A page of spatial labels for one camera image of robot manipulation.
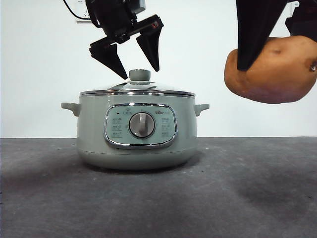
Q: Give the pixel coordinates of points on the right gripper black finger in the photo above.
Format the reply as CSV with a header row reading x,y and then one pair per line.
x,y
255,32
305,19

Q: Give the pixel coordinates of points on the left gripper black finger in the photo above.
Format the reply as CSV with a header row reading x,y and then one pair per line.
x,y
151,47
110,58

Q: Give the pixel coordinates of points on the glass lid with green knob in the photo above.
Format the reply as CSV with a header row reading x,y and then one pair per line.
x,y
138,86

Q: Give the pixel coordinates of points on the brown potato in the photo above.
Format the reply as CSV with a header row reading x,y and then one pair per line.
x,y
277,74

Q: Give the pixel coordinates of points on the pale green electric pot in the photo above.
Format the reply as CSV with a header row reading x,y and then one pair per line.
x,y
138,148

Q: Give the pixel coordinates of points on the white wall socket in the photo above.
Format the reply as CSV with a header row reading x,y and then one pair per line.
x,y
294,8
81,12

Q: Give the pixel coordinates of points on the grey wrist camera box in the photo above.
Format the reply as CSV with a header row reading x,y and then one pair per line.
x,y
138,5

